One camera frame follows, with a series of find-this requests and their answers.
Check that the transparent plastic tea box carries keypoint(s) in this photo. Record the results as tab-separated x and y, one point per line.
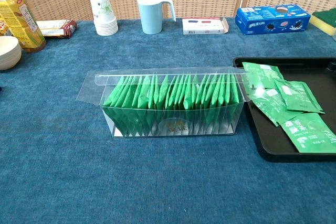
223	127

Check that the row of green tea sachets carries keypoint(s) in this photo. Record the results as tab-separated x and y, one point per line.
141	95

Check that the white box red blue print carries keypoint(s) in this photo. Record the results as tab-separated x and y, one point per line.
202	26

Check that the green tea sachet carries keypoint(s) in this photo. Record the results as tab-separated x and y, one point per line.
267	106
258	73
309	134
299	95

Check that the black plastic tray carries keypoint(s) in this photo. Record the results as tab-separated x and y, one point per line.
265	140

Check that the blue cookie box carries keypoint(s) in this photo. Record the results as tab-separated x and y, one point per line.
270	20

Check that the yellow label tea bottle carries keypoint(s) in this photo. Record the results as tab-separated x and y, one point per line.
18	19

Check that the blue tablecloth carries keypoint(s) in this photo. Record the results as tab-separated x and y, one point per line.
131	182

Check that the stack of paper cups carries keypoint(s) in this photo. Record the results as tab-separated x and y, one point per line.
103	11

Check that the white brown biscuit packet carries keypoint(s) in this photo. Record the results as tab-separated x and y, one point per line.
56	28

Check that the cream bowl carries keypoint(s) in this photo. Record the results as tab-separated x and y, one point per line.
8	53

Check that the green yellow sponge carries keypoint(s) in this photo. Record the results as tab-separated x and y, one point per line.
325	19

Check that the gold snack bag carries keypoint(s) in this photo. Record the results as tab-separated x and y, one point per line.
4	26

